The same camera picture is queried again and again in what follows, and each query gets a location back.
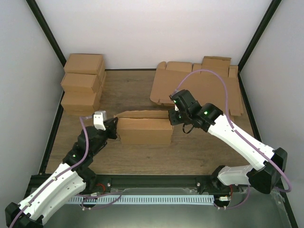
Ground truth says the cardboard box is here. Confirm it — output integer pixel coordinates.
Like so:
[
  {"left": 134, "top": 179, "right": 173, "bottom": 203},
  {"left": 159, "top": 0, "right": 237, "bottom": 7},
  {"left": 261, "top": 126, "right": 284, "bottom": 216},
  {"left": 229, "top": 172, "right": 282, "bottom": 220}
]
[
  {"left": 64, "top": 53, "right": 105, "bottom": 75},
  {"left": 61, "top": 73, "right": 106, "bottom": 93},
  {"left": 61, "top": 86, "right": 103, "bottom": 116},
  {"left": 116, "top": 110, "right": 173, "bottom": 145}
]

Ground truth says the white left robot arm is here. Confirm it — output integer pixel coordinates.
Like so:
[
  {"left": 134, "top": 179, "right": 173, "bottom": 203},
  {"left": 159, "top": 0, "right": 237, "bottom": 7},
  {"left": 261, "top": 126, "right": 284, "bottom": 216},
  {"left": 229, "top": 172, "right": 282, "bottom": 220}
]
[{"left": 5, "top": 115, "right": 118, "bottom": 228}]

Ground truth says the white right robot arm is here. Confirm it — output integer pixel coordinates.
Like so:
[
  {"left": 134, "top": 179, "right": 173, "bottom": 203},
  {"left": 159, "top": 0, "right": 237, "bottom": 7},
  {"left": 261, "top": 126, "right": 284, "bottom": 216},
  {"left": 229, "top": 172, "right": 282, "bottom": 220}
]
[{"left": 169, "top": 89, "right": 287, "bottom": 194}]

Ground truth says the stack of flat cardboard sheets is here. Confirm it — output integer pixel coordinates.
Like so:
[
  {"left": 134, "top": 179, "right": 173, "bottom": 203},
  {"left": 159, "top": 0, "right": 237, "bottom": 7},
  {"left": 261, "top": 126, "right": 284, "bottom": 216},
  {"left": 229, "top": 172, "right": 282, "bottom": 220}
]
[{"left": 150, "top": 61, "right": 244, "bottom": 118}]

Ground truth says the upright cardboard sheet at back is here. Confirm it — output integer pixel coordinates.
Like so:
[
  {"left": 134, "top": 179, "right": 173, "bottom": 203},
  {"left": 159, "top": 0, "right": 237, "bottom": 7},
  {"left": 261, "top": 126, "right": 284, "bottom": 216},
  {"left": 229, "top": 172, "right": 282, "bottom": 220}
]
[{"left": 201, "top": 56, "right": 231, "bottom": 77}]

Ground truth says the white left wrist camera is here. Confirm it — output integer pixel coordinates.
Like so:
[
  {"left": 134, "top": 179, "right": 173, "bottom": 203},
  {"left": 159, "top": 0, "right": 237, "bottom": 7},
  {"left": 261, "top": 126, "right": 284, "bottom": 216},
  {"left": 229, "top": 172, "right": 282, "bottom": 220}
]
[{"left": 93, "top": 110, "right": 107, "bottom": 131}]

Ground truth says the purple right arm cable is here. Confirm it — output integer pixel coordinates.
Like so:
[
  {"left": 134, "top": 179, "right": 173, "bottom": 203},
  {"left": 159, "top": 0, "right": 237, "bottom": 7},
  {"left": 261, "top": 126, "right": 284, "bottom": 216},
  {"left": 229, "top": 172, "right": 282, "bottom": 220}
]
[{"left": 174, "top": 69, "right": 293, "bottom": 193}]

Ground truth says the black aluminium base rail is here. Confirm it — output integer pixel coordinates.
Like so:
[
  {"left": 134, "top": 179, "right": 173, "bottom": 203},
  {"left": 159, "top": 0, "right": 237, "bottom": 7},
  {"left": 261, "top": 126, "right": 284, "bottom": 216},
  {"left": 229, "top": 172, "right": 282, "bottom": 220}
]
[{"left": 30, "top": 174, "right": 252, "bottom": 190}]

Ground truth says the light blue slotted cable duct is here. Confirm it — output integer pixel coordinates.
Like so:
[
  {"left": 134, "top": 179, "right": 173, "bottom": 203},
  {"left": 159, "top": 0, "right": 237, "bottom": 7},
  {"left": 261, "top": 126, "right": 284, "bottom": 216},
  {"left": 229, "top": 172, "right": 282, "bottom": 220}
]
[{"left": 84, "top": 195, "right": 214, "bottom": 205}]

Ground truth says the right black frame post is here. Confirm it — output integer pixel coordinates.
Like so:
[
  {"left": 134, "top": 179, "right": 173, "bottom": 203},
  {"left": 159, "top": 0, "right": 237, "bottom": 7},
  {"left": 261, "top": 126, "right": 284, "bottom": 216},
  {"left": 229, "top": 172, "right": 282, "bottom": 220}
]
[{"left": 238, "top": 0, "right": 282, "bottom": 73}]

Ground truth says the black frame post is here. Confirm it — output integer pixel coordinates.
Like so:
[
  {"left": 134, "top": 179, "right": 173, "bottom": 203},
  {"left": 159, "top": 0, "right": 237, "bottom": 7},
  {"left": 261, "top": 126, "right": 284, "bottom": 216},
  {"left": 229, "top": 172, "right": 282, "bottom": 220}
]
[
  {"left": 238, "top": 0, "right": 282, "bottom": 73},
  {"left": 26, "top": 0, "right": 67, "bottom": 67}
]

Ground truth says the left black frame post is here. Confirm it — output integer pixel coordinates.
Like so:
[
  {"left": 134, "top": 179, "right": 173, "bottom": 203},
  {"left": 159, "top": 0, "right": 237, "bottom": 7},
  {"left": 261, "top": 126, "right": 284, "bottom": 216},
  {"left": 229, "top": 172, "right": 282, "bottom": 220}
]
[{"left": 26, "top": 0, "right": 67, "bottom": 67}]

